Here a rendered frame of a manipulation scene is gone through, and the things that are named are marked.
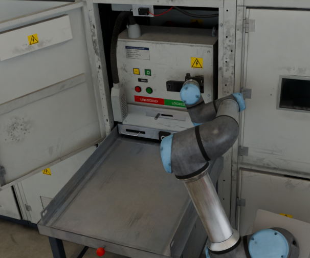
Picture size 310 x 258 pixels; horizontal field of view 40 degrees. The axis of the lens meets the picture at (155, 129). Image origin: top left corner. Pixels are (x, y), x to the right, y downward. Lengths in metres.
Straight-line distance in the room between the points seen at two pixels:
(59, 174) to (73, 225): 0.87
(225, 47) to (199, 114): 0.34
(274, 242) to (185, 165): 0.39
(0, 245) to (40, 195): 0.47
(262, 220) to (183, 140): 0.54
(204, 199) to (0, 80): 1.03
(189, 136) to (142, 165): 0.81
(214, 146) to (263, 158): 0.79
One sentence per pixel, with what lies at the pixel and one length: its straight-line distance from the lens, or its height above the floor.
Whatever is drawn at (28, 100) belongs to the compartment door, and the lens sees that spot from 2.02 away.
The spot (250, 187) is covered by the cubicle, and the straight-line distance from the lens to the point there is 2.18.
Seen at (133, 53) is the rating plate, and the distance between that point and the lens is 2.08.
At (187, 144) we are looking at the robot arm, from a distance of 1.31.
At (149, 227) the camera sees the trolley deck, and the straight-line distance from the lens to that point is 1.77.
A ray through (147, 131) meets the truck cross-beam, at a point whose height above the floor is 0.90.
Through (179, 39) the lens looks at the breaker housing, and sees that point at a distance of 2.02.
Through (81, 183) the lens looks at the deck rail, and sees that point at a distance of 2.04.
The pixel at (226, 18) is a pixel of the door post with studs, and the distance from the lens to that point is 1.83.
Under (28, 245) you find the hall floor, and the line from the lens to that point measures 3.07.
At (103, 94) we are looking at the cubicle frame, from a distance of 2.20.
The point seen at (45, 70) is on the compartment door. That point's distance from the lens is 2.04.
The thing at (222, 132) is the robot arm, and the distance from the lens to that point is 1.31.
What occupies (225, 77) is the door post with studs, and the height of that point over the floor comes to 1.27.
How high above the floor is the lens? 2.06
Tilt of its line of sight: 31 degrees down
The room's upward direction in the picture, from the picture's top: 4 degrees counter-clockwise
